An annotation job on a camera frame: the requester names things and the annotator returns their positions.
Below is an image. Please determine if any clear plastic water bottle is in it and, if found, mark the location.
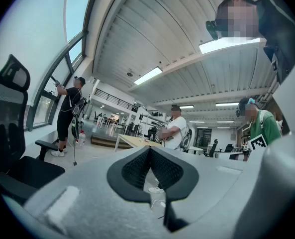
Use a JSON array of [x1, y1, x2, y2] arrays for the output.
[[77, 130, 87, 149]]

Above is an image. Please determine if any dark metal framed window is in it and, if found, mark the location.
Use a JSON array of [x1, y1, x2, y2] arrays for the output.
[[25, 0, 100, 134]]

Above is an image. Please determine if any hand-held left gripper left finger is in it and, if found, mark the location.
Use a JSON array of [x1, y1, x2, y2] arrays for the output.
[[22, 145, 168, 239]]

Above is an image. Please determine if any light wooden table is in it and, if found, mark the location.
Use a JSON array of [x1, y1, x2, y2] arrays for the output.
[[114, 133, 163, 153]]

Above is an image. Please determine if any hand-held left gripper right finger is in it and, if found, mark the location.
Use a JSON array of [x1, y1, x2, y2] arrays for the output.
[[150, 145, 247, 231]]

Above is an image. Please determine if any person's black clothed body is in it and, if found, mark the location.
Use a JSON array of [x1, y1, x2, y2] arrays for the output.
[[256, 0, 295, 86]]

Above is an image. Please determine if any person's head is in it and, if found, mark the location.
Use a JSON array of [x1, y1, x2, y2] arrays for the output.
[[215, 0, 260, 39]]

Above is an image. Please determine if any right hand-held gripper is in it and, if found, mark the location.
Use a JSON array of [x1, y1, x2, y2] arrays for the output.
[[215, 133, 268, 161]]

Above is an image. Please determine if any black head-mounted camera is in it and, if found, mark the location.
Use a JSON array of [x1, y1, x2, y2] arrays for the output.
[[205, 19, 221, 41]]

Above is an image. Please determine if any low dark wooden platform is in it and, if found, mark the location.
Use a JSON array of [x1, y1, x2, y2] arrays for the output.
[[91, 132, 134, 149]]

